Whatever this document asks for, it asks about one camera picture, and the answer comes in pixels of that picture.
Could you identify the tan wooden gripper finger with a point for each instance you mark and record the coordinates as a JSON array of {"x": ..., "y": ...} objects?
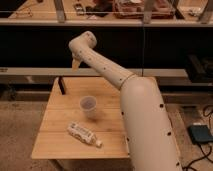
[{"x": 75, "y": 64}]

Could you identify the black eraser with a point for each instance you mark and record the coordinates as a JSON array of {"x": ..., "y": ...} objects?
[{"x": 61, "y": 85}]

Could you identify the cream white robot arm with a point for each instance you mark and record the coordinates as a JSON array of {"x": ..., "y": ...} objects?
[{"x": 149, "y": 133}]

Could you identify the clear plastic cup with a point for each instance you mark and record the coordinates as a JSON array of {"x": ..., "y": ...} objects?
[{"x": 88, "y": 106}]

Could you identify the wooden table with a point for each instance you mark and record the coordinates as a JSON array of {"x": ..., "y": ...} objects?
[{"x": 93, "y": 120}]

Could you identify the white plastic bottle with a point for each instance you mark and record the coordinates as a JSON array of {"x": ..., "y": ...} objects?
[{"x": 83, "y": 134}]

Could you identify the brown tray on shelf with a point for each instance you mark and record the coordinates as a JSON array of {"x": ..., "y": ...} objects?
[{"x": 161, "y": 9}]

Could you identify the metal shelf rack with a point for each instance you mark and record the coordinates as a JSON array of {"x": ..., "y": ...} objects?
[{"x": 34, "y": 36}]

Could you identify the black box at right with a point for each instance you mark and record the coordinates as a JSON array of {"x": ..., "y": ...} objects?
[{"x": 199, "y": 70}]

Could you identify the blue foot pedal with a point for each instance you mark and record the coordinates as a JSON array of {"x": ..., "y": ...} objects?
[{"x": 200, "y": 134}]

